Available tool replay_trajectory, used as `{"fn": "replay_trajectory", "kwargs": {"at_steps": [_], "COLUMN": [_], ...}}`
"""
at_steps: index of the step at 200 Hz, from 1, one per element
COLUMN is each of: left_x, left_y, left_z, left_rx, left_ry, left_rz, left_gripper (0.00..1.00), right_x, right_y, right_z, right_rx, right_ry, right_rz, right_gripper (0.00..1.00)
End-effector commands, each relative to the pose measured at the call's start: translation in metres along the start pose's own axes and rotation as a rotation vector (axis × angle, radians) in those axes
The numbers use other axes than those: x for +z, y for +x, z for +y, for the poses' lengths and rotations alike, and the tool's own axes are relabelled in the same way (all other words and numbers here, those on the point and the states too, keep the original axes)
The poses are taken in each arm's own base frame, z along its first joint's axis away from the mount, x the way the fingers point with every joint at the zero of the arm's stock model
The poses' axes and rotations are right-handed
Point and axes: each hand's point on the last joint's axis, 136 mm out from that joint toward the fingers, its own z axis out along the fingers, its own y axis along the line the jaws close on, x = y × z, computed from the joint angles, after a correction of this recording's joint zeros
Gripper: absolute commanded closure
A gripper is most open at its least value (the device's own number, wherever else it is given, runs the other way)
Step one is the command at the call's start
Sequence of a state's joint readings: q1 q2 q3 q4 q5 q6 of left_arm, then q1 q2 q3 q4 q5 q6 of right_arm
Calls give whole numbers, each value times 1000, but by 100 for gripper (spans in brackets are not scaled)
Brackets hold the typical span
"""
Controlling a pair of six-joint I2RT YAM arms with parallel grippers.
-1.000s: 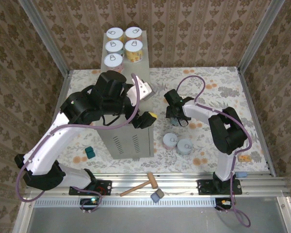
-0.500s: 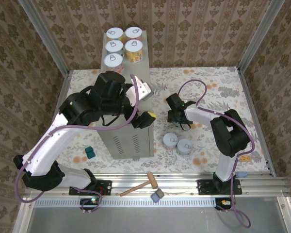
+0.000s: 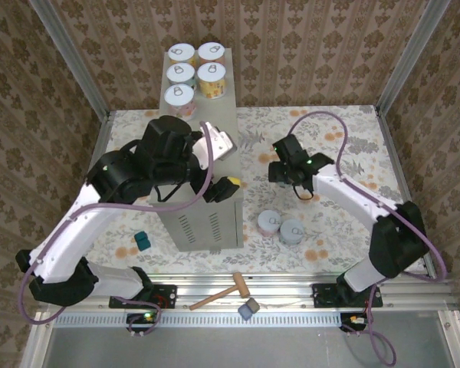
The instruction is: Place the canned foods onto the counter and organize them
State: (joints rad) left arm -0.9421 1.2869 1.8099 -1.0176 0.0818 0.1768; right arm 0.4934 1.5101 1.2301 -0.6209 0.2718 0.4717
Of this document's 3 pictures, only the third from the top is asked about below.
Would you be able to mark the yellow patterned label can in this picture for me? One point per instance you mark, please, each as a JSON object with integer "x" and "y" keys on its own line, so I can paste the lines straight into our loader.
{"x": 212, "y": 74}

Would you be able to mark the floral tablecloth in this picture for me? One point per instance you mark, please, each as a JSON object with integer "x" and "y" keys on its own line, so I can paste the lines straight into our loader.
{"x": 253, "y": 126}

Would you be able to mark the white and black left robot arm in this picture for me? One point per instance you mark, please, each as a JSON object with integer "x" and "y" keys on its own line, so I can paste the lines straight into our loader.
{"x": 73, "y": 230}

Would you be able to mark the small controller board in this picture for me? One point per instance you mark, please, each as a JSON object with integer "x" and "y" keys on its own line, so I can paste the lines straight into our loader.
{"x": 145, "y": 318}
{"x": 354, "y": 320}

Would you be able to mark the pink label tin can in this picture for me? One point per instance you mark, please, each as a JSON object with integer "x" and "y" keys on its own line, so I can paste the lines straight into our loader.
{"x": 270, "y": 220}
{"x": 179, "y": 96}

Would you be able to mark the dark teal block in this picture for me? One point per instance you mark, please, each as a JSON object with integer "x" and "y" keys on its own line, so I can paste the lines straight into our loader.
{"x": 142, "y": 241}

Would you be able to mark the grey metal counter box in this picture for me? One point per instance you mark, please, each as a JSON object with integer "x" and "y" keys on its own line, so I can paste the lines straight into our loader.
{"x": 214, "y": 111}

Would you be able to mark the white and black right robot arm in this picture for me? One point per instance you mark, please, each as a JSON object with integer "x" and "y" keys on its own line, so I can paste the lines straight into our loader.
{"x": 349, "y": 191}

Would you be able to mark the aluminium frame post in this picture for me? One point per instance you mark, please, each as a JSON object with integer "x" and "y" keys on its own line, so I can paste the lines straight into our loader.
{"x": 410, "y": 57}
{"x": 69, "y": 57}

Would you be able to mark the yellow orange-fruit label can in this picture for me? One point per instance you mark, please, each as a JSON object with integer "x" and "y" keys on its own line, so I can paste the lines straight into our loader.
{"x": 181, "y": 53}

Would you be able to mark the blue cube block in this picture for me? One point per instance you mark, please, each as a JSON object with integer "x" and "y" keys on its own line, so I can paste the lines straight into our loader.
{"x": 244, "y": 312}

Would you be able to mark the peach label tin can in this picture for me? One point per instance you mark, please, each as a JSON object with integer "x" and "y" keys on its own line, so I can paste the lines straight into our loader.
{"x": 211, "y": 51}

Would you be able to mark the teal coconut label can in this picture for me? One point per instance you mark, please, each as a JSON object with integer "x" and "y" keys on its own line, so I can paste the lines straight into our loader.
{"x": 180, "y": 73}

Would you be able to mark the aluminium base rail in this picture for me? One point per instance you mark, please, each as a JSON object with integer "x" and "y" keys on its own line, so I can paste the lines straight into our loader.
{"x": 283, "y": 283}

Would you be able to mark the grey metal panel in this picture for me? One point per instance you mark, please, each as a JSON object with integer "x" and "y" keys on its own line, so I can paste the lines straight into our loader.
{"x": 253, "y": 345}

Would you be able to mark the grey cube block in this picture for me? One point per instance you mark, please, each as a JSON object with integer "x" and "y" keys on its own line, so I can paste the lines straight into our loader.
{"x": 252, "y": 305}

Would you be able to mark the wooden mallet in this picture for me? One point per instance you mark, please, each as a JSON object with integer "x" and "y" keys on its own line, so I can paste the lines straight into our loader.
{"x": 240, "y": 285}

